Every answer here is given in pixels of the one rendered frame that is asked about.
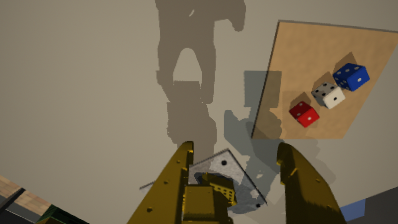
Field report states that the tan flat mat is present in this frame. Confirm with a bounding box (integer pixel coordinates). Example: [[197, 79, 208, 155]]
[[251, 22, 398, 139]]

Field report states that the red die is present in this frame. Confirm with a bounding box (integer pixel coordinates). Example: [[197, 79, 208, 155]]
[[289, 101, 320, 128]]

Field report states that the white die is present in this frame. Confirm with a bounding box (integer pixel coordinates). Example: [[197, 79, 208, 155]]
[[312, 82, 346, 109]]

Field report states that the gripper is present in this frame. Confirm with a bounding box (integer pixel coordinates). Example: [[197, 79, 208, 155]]
[[127, 141, 347, 224]]

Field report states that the blue die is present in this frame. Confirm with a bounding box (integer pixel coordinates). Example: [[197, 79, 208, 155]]
[[333, 63, 370, 91]]

